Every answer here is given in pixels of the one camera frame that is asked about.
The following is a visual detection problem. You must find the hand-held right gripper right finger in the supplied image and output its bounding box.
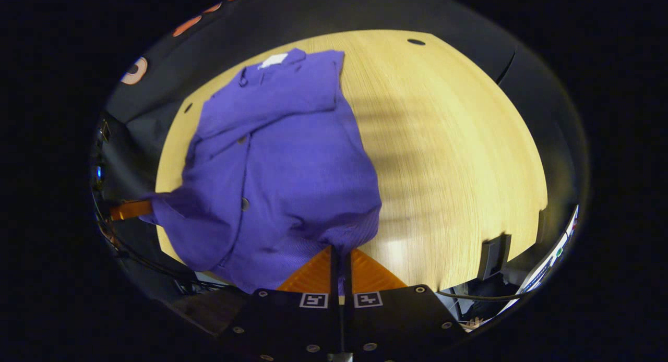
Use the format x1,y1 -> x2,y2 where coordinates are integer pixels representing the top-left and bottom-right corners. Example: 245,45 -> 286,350
343,247 -> 468,362

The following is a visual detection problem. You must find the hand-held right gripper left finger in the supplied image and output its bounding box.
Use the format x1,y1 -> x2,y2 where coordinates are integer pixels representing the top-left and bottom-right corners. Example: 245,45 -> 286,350
219,246 -> 343,362

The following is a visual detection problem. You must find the purple button shirt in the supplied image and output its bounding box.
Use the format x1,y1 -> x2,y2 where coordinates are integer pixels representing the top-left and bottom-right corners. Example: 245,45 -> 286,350
140,48 -> 383,295

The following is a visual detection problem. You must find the small black box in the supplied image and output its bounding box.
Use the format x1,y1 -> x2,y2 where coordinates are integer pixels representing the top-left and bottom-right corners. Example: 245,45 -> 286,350
477,233 -> 512,282

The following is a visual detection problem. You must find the bright computer screen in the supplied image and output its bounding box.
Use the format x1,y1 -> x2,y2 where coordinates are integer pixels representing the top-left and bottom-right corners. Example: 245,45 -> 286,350
501,204 -> 581,316

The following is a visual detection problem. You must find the black cable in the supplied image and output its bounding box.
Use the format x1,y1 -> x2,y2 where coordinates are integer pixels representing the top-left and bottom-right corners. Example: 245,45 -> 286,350
94,195 -> 233,292
436,290 -> 523,302

